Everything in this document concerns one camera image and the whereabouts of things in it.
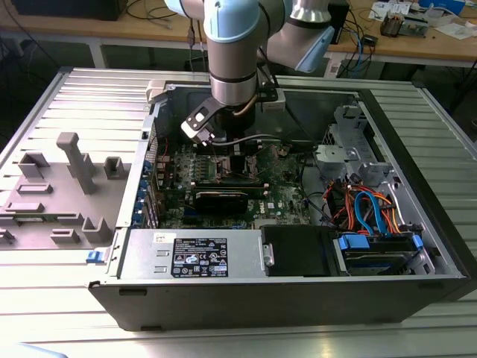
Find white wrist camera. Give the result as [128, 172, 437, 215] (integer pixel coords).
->
[180, 95, 218, 148]

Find blue SATA cable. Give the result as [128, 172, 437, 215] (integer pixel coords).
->
[353, 189, 392, 236]

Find small grey wrist camera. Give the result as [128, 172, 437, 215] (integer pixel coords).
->
[259, 86, 287, 114]

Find green motherboard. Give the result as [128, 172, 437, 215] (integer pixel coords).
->
[155, 139, 312, 230]

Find black drive bay box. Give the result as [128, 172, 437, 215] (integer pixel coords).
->
[259, 224, 340, 278]

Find grey circuit board device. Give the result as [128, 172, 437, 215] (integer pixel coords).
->
[401, 7, 429, 38]

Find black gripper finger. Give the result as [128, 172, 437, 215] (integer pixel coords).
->
[229, 142, 246, 175]

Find grey case latch handle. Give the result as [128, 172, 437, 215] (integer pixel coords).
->
[145, 80, 176, 104]

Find CPU socket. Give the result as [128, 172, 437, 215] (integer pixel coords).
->
[214, 154, 262, 180]

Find orange wire bundle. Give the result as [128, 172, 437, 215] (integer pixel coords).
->
[323, 183, 402, 235]

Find wooden desk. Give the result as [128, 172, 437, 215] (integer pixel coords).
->
[0, 0, 477, 72]

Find white paper sheets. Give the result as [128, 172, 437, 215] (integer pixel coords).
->
[434, 20, 477, 41]

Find silver drive cage bracket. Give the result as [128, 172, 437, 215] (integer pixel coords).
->
[312, 105, 397, 187]

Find white printed papers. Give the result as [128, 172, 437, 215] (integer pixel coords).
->
[368, 0, 413, 19]

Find black PC case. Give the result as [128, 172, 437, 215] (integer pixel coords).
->
[88, 76, 473, 333]

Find hard disk blue carrier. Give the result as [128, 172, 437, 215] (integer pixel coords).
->
[332, 230, 424, 277]

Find silver power supply unit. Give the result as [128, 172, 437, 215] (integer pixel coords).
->
[118, 227, 266, 280]

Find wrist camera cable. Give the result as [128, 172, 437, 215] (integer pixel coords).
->
[207, 132, 295, 147]

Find finned heatsink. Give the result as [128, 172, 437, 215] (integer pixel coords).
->
[379, 13, 404, 38]

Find blue card retainer clips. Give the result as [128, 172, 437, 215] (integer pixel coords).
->
[133, 158, 154, 227]

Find black rectangular box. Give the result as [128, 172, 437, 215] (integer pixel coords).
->
[328, 0, 350, 45]

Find blue network cable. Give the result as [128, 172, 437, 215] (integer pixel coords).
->
[349, 22, 370, 74]

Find black graphics card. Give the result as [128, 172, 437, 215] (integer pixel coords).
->
[192, 189, 250, 216]

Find grey parts rack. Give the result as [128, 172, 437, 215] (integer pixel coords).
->
[0, 131, 133, 251]

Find black RAM slot white clips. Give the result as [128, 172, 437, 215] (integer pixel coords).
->
[195, 187, 270, 198]
[193, 180, 270, 189]

